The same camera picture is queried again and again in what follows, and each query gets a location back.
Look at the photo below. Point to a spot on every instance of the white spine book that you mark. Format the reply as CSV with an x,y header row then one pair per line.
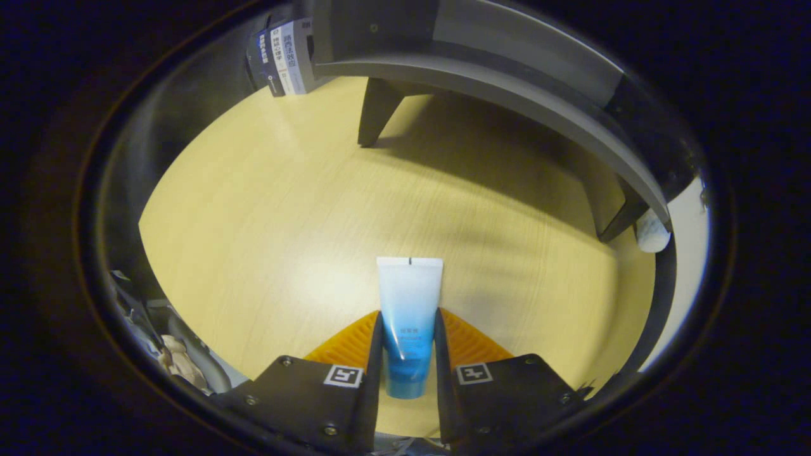
x,y
280,60

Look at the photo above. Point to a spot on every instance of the beige crumpled cloth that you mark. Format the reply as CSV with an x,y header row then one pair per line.
x,y
180,362

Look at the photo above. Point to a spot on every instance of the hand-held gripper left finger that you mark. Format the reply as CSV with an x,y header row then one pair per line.
x,y
369,405

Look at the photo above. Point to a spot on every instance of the dark metal frame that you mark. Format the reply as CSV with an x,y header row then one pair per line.
x,y
190,342

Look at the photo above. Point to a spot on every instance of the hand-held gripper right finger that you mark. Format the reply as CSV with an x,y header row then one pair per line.
x,y
445,405

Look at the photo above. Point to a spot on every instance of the dark grey cabinet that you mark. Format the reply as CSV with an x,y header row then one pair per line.
x,y
507,82

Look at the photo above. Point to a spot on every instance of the dark blue book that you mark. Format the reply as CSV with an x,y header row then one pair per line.
x,y
265,60

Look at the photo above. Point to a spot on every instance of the grey cover book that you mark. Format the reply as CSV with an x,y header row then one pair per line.
x,y
294,57

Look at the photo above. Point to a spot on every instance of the white pale blue object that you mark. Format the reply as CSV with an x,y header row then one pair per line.
x,y
652,233

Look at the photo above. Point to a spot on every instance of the blue white cosmetic tube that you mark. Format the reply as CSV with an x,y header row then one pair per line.
x,y
408,316

